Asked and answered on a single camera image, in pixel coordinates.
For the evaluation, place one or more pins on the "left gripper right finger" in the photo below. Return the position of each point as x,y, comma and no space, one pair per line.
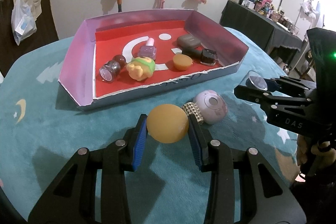
264,197

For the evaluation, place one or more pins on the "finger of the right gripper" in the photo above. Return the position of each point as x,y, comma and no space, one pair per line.
291,113
290,86

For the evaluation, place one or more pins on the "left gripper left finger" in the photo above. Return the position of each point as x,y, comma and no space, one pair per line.
70,197

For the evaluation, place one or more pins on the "brown eye shadow case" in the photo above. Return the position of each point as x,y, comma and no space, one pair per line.
188,41

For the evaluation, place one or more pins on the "orange round cap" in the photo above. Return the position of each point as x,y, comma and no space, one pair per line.
182,62
167,123

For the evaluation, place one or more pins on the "purple nail polish pink cap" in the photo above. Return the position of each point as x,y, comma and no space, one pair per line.
148,50

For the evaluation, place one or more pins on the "yellow green turtle toy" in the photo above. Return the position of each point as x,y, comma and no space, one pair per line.
141,68

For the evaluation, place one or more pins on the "dark cloth side table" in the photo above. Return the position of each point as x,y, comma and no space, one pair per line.
261,30

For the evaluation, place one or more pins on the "lilac flower-shaped compact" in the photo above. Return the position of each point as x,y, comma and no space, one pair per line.
211,105

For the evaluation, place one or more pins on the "black nail polish bottle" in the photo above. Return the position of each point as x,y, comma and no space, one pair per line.
204,56

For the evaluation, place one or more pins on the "gold studded cylinder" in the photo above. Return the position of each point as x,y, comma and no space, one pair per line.
191,108

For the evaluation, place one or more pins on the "glitter jar dark red cap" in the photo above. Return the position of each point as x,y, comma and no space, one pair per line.
110,70

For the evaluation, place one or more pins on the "purple cardboard tray red bottom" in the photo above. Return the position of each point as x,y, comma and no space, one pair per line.
129,55

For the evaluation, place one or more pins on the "brown wooden door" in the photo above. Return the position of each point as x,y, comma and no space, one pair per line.
45,34

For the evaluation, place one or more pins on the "plastic bag on door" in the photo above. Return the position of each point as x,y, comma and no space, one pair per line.
22,21

